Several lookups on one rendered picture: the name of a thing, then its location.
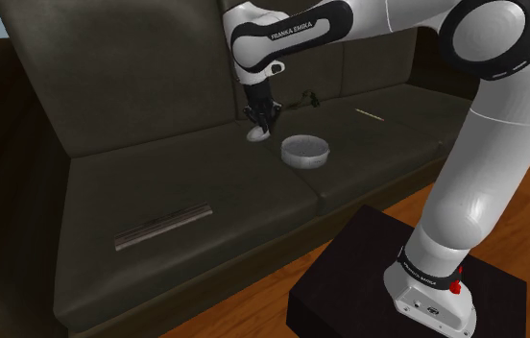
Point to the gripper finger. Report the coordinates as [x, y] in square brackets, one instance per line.
[270, 117]
[251, 114]

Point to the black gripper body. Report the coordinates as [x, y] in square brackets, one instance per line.
[256, 96]

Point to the white oval object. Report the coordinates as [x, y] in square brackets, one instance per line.
[256, 135]

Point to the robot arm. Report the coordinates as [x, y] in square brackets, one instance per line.
[489, 154]

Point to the grey round bowl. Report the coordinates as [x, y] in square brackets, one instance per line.
[304, 150]

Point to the dark leather sofa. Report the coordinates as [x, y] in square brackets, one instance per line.
[176, 154]

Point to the yellow pencil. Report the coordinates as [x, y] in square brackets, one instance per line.
[370, 115]

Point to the grey flat bar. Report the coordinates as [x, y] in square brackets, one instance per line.
[162, 226]

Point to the black robot stand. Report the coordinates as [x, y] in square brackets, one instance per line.
[349, 281]

